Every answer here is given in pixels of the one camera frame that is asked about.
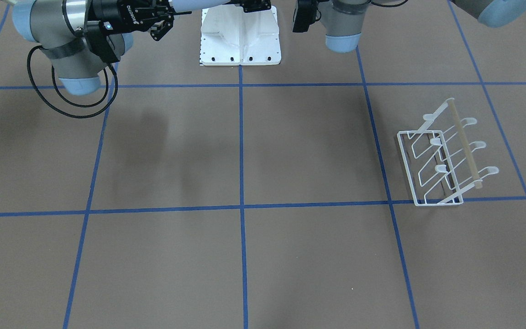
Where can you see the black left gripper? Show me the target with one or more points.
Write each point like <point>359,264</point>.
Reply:
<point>255,5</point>

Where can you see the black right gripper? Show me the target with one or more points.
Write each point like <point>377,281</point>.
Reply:
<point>110,10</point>

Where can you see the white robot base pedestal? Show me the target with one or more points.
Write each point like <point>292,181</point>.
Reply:
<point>230,36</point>

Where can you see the light blue plastic cup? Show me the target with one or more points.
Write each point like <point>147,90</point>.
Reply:
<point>196,5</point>

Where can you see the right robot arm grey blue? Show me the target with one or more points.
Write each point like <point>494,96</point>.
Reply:
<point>82,37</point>

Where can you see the white wire cup holder rack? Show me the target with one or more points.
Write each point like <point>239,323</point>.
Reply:
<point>439,160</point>

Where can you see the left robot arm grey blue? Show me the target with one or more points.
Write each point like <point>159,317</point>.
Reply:
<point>343,19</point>

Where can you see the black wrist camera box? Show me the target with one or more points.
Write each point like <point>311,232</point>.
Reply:
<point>96,37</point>

